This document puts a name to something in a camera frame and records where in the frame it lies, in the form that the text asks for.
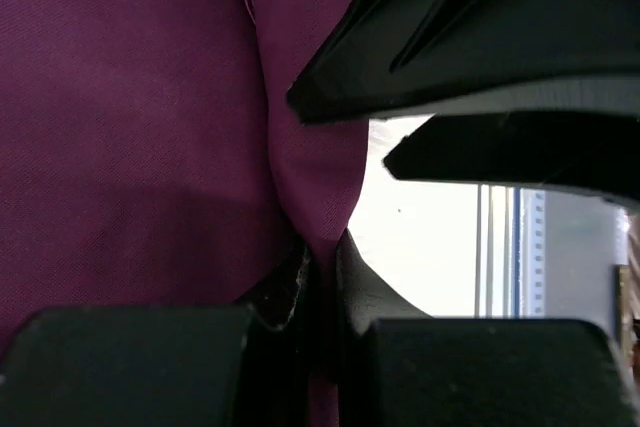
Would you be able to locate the white slotted cable duct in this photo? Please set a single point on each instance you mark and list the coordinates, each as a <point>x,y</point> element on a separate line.
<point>537,254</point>

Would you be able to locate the aluminium front rail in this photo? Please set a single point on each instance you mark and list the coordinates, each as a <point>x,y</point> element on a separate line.
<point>497,286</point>

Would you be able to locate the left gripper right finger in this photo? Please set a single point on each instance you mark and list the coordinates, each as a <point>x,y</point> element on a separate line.
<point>401,367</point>

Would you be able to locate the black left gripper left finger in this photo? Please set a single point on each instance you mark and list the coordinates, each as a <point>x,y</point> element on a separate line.
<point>238,364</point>

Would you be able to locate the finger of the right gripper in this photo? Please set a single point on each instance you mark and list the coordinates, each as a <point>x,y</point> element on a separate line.
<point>387,58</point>
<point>580,153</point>

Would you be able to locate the purple cloth napkin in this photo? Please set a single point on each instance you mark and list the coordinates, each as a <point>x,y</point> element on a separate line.
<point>149,157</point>

